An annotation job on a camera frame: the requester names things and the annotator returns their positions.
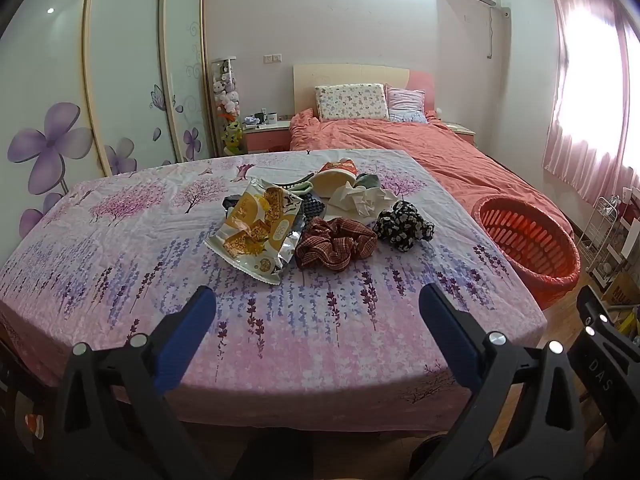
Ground red plastic basket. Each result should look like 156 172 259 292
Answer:
472 195 582 293

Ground clear tube of plush toys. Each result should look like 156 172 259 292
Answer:
210 57 242 128

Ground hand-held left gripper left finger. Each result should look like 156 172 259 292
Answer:
54 285 218 480

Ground pink striped pillow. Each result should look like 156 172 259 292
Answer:
385 86 430 124

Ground bed with coral duvet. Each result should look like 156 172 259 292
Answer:
289 63 576 311

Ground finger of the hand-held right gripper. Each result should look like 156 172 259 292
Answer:
567 285 640 426

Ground wardrobe with flower print doors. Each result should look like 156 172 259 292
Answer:
0 0 218 241

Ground yellow snack packet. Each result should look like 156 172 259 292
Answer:
204 177 305 286

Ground white floral pillow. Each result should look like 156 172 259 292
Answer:
315 84 390 122

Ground instant noodle cup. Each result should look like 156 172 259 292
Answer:
312 159 361 197

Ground white wire rack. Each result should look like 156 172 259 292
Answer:
580 195 631 273

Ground pink curtain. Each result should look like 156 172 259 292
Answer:
542 0 640 206

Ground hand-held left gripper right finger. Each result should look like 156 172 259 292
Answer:
419 282 586 480

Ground black white checkered cloth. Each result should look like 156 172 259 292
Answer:
222 192 323 221

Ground black floral scrunchie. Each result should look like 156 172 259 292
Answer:
372 200 435 253

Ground red plaid scrunchie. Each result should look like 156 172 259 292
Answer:
294 217 378 272

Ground floral pink purple tablecloth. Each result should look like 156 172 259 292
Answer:
0 149 548 433

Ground white crumpled tissue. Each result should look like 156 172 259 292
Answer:
327 182 398 218

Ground pink white nightstand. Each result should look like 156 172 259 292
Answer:
442 122 477 148
242 120 292 153

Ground green plush toy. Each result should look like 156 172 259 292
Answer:
222 121 245 157

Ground brown paper bag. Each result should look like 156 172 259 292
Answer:
602 270 640 311

